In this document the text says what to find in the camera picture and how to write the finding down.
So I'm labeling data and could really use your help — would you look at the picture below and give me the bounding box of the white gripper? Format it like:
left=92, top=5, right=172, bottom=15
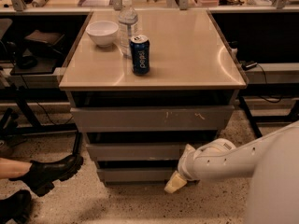
left=164, top=144, right=200, bottom=194

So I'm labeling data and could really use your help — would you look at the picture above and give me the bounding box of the grey bottom drawer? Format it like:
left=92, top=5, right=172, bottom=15
left=97, top=168, right=174, bottom=185

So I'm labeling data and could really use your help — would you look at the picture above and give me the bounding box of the grey drawer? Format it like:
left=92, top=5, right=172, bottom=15
left=87, top=143, right=186, bottom=161
left=97, top=168, right=174, bottom=185
left=71, top=105, right=234, bottom=133

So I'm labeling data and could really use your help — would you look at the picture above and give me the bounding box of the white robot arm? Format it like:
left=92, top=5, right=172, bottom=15
left=164, top=121, right=299, bottom=224

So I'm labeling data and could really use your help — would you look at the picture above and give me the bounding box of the grey top drawer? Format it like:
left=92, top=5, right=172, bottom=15
left=71, top=105, right=234, bottom=133

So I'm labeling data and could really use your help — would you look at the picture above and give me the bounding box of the grey drawer cabinet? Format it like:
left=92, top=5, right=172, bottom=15
left=58, top=8, right=249, bottom=187

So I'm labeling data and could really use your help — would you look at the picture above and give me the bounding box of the grey middle drawer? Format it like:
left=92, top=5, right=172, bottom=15
left=87, top=143, right=186, bottom=161

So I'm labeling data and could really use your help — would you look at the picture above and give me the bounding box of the black table leg right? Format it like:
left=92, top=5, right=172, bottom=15
left=238, top=96, right=263, bottom=138

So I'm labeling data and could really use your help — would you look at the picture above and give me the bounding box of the black power adapter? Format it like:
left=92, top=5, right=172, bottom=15
left=241, top=61, right=257, bottom=71

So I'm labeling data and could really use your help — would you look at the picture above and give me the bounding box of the black boot upper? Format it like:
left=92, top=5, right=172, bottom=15
left=9, top=154, right=83, bottom=197

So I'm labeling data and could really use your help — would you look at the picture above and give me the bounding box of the black boot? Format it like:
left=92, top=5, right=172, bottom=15
left=9, top=154, right=83, bottom=197
left=0, top=189, right=32, bottom=224

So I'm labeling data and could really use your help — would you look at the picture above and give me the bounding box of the blue pepsi can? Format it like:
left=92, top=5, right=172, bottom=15
left=130, top=35, right=150, bottom=76

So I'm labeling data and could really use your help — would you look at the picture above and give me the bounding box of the black boot lower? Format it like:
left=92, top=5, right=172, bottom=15
left=0, top=189, right=32, bottom=224

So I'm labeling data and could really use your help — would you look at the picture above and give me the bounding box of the white bowl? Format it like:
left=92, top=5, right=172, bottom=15
left=85, top=21, right=119, bottom=47

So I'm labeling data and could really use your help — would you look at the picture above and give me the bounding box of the person's bare leg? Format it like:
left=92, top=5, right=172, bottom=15
left=0, top=158, right=31, bottom=179

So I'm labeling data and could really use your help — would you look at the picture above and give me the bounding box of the clear plastic water bottle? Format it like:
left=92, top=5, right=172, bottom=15
left=118, top=0, right=138, bottom=57

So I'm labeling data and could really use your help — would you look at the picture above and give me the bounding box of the black device on shelf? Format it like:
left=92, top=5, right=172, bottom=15
left=7, top=30, right=64, bottom=76

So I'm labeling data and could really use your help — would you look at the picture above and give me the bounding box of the black desk frame left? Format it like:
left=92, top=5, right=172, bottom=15
left=0, top=73, right=81, bottom=155

